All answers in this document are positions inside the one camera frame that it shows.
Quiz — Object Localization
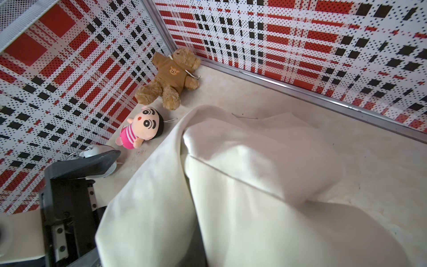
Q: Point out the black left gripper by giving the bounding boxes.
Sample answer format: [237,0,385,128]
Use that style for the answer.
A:
[40,161,106,267]

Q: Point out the cream white zip jacket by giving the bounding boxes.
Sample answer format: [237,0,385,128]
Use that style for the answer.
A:
[96,106,410,267]

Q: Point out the pink striped doll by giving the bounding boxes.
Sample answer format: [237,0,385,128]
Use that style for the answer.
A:
[115,107,165,150]

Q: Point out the brown teddy bear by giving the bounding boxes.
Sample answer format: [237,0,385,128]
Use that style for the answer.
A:
[135,48,201,111]

